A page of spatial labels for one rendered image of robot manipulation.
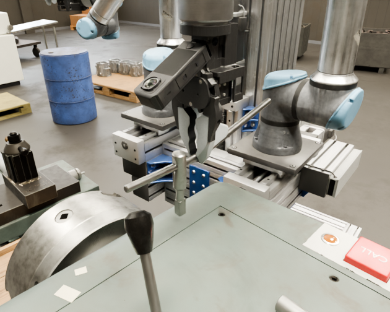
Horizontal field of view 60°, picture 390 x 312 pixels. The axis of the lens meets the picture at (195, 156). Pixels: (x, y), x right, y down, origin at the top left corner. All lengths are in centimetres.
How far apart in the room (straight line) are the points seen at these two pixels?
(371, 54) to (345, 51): 658
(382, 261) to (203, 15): 42
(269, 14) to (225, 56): 66
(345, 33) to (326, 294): 59
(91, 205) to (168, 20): 86
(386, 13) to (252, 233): 953
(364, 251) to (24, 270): 56
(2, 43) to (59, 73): 225
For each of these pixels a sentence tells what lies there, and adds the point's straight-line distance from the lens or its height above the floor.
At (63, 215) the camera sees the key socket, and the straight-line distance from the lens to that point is 70.
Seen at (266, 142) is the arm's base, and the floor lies 120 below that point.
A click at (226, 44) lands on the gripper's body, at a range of 52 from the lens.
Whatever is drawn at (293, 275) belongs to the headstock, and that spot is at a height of 125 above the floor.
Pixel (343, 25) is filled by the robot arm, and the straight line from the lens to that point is 89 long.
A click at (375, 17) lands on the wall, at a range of 1003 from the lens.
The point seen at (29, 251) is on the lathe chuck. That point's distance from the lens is 69.
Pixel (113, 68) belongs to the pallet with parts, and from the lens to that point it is 621.
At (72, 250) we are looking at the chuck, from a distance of 63.
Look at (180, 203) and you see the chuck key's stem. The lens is 56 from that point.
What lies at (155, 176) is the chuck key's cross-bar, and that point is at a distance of 50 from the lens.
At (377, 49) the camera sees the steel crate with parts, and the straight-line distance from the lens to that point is 746.
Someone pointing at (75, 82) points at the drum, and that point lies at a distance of 435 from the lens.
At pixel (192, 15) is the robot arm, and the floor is 158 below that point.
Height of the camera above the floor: 163
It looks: 28 degrees down
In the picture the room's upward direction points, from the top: straight up
